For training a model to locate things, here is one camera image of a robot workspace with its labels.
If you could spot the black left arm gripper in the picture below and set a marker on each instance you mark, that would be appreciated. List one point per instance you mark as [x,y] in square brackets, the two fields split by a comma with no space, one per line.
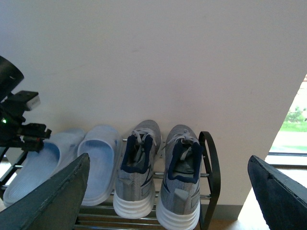
[13,132]

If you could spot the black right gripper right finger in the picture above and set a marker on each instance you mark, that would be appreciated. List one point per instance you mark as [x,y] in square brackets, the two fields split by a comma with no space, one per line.
[282,200]

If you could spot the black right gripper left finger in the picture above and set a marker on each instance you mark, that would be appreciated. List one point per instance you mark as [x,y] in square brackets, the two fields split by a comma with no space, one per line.
[54,205]

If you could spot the light blue slipper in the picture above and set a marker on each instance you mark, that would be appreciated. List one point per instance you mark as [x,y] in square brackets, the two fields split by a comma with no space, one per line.
[103,145]
[58,151]

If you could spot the grey sneaker white sole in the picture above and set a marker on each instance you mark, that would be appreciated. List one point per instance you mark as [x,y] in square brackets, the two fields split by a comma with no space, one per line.
[178,206]

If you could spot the black metal shoe rack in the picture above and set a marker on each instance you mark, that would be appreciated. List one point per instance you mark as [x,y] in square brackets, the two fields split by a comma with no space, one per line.
[102,217]

